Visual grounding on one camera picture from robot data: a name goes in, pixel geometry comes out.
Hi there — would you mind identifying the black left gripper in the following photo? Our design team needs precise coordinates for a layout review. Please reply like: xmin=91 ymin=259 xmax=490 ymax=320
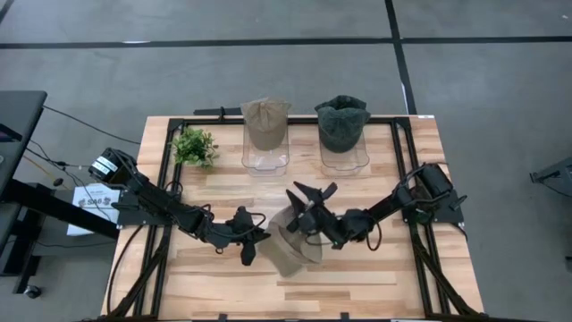
xmin=224 ymin=205 xmax=273 ymax=267

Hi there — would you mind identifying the tan baseball cap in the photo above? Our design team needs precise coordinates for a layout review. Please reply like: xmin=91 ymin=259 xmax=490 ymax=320
xmin=240 ymin=97 xmax=292 ymax=152
xmin=257 ymin=205 xmax=324 ymax=278

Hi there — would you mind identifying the grey stand base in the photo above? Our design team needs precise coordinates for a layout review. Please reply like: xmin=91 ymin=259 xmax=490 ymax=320
xmin=529 ymin=156 xmax=572 ymax=198

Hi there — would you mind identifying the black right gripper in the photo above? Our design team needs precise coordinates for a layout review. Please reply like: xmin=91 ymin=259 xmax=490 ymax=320
xmin=285 ymin=181 xmax=358 ymax=250

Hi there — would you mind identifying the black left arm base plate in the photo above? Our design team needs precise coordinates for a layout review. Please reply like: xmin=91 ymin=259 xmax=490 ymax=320
xmin=114 ymin=190 xmax=180 ymax=227

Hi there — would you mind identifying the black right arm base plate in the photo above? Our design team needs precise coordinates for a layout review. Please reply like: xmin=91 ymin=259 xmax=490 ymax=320
xmin=401 ymin=190 xmax=466 ymax=225

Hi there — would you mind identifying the small green potted plant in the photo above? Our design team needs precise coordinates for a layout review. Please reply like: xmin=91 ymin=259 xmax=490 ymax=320
xmin=169 ymin=127 xmax=221 ymax=170

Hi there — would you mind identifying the clear plastic bin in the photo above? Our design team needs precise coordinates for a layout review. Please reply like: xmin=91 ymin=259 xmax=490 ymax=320
xmin=240 ymin=106 xmax=290 ymax=177
xmin=316 ymin=106 xmax=371 ymax=177

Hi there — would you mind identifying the black cable beside table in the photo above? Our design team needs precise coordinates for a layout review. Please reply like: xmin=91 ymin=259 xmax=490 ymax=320
xmin=105 ymin=225 xmax=146 ymax=315

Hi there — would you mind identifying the thin black floor cable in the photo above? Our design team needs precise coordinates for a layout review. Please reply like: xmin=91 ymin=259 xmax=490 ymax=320
xmin=43 ymin=105 xmax=141 ymax=146

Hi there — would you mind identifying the black desk leg frame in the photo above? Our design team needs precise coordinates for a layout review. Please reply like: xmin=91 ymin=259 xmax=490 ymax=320
xmin=0 ymin=178 xmax=120 ymax=296

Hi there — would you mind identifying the white printed paper sheet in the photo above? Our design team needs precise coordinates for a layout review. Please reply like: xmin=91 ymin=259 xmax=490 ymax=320
xmin=66 ymin=182 xmax=122 ymax=237

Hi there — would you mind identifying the black desk top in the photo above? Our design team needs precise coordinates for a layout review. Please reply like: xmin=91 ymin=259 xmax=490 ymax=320
xmin=0 ymin=90 xmax=48 ymax=198

